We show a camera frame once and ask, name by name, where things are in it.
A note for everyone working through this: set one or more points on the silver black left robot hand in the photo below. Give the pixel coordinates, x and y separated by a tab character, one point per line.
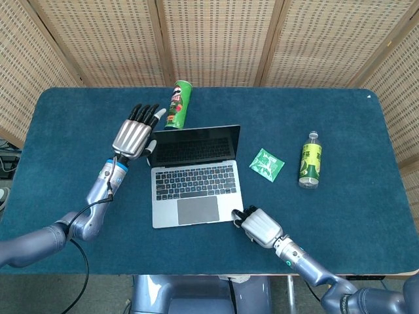
132	137

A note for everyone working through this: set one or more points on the green Pringles can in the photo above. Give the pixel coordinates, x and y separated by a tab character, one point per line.
178	104

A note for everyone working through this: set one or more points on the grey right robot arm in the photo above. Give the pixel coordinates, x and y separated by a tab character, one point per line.
314	268

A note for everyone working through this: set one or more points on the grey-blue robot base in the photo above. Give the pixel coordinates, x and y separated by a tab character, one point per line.
190	294

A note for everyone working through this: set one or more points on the silver laptop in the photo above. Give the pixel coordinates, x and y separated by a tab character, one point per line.
196	183

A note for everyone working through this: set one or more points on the green tea bottle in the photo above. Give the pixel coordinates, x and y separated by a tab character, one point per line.
311	163

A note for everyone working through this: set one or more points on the black bar under table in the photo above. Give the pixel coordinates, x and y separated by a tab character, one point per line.
363	278

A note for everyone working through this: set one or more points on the blue felt table cover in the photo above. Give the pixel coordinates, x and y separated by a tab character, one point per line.
294	202

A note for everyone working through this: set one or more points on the metal table leg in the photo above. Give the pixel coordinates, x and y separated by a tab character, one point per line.
290	292

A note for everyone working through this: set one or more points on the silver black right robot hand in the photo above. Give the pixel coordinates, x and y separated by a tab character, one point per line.
262	227

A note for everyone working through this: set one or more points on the woven bamboo folding screen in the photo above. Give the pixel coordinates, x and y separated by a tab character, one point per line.
212	39

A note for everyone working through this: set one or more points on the green sachet with white pattern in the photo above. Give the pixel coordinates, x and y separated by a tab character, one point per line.
266	164

